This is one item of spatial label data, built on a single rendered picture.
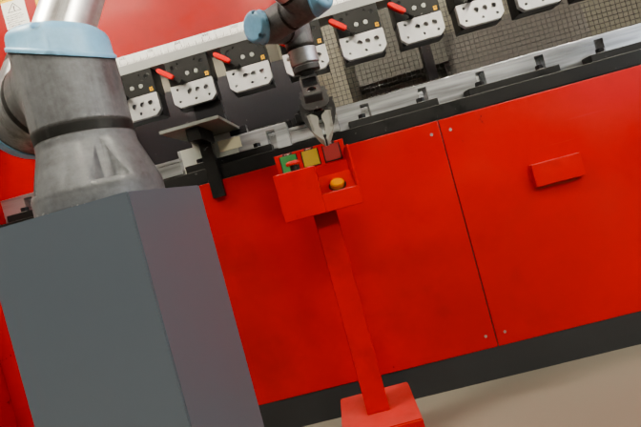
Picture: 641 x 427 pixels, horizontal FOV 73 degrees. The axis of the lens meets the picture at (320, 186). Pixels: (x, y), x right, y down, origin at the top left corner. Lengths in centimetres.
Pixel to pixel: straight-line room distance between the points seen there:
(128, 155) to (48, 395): 27
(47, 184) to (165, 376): 25
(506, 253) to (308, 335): 67
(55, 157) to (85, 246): 11
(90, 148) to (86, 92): 7
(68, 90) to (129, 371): 32
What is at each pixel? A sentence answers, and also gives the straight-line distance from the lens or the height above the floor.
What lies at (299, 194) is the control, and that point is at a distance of 107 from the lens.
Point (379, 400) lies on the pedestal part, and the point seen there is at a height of 15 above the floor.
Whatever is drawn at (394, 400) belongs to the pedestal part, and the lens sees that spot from 131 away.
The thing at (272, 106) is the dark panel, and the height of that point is 114.
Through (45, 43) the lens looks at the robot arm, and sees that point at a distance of 61.
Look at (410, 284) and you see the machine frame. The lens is 142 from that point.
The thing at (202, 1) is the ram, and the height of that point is 144.
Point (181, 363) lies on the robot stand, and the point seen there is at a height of 58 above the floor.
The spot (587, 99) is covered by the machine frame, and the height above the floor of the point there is 77.
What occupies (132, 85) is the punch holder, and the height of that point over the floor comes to 123.
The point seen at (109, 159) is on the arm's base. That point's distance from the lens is 56.
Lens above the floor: 73
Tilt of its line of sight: level
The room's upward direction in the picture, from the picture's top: 15 degrees counter-clockwise
